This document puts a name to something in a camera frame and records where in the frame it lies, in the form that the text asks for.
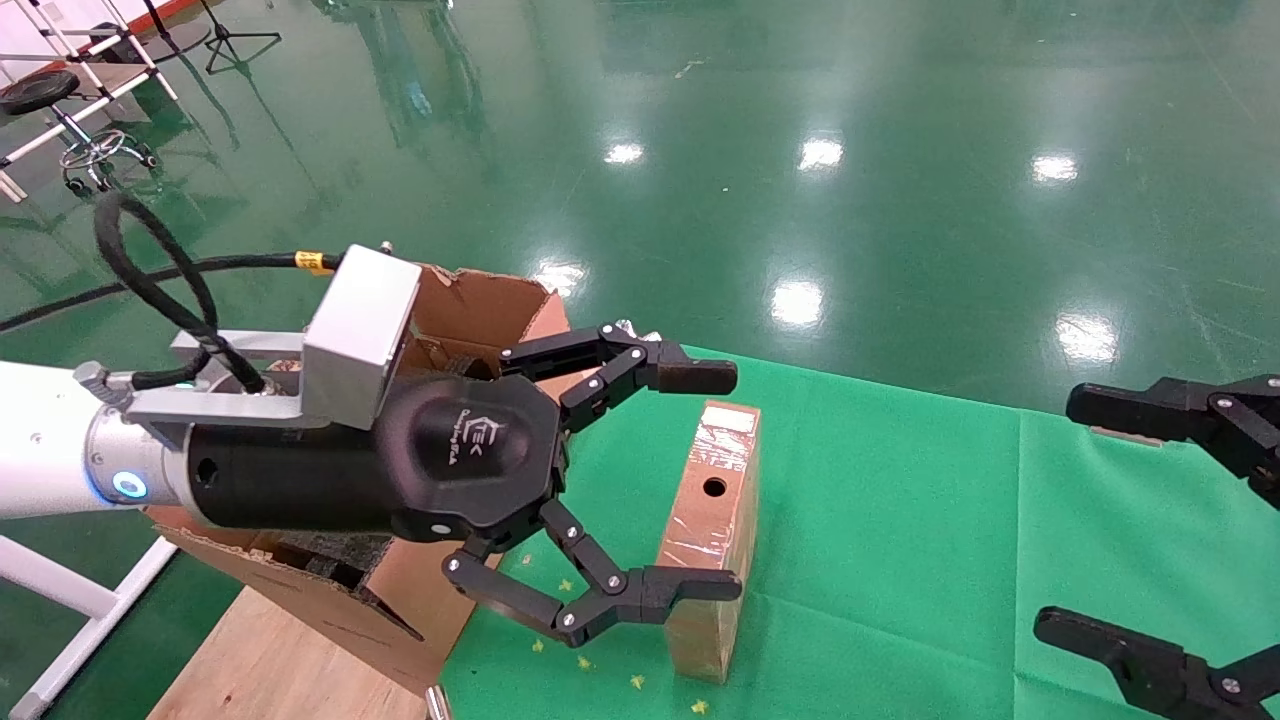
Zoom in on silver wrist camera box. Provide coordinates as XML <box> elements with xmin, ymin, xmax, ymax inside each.
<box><xmin>300</xmin><ymin>243</ymin><xmax>423</xmax><ymax>433</ymax></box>

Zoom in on silver camera mount bracket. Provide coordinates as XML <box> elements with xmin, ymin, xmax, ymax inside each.
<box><xmin>125</xmin><ymin>328</ymin><xmax>313</xmax><ymax>451</ymax></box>

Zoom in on black round stand base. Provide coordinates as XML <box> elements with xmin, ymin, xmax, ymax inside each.
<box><xmin>88</xmin><ymin>20</ymin><xmax>213</xmax><ymax>65</ymax></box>

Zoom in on white tube rack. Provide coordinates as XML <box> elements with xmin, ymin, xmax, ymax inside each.
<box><xmin>0</xmin><ymin>0</ymin><xmax>181</xmax><ymax>203</ymax></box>

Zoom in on green table cloth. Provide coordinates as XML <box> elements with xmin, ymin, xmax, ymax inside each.
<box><xmin>437</xmin><ymin>345</ymin><xmax>1280</xmax><ymax>720</ymax></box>

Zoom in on black stool with chrome base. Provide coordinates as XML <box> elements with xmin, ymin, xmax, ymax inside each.
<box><xmin>0</xmin><ymin>68</ymin><xmax>161</xmax><ymax>196</ymax></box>

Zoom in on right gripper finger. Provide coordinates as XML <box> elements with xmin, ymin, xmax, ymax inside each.
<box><xmin>1065</xmin><ymin>375</ymin><xmax>1280</xmax><ymax>506</ymax></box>
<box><xmin>1033</xmin><ymin>605</ymin><xmax>1280</xmax><ymax>720</ymax></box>

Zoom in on black tripod stand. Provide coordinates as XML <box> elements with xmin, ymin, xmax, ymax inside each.
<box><xmin>200</xmin><ymin>0</ymin><xmax>283</xmax><ymax>76</ymax></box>

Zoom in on small cardboard box with hole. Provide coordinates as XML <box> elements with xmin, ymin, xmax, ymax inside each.
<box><xmin>655</xmin><ymin>400</ymin><xmax>763</xmax><ymax>685</ymax></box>

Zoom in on black foam pad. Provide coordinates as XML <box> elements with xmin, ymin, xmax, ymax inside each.
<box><xmin>268</xmin><ymin>528</ymin><xmax>398</xmax><ymax>593</ymax></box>

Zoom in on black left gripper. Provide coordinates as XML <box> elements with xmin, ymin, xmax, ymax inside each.
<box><xmin>185</xmin><ymin>322</ymin><xmax>743</xmax><ymax>648</ymax></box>

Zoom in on large open cardboard carton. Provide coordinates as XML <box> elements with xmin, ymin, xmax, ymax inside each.
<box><xmin>145</xmin><ymin>262</ymin><xmax>573</xmax><ymax>701</ymax></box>

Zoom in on white table leg frame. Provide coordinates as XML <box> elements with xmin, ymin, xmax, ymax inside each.
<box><xmin>0</xmin><ymin>535</ymin><xmax>181</xmax><ymax>720</ymax></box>

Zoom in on black sleeved cable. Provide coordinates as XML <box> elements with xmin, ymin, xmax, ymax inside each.
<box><xmin>0</xmin><ymin>190</ymin><xmax>346</xmax><ymax>396</ymax></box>

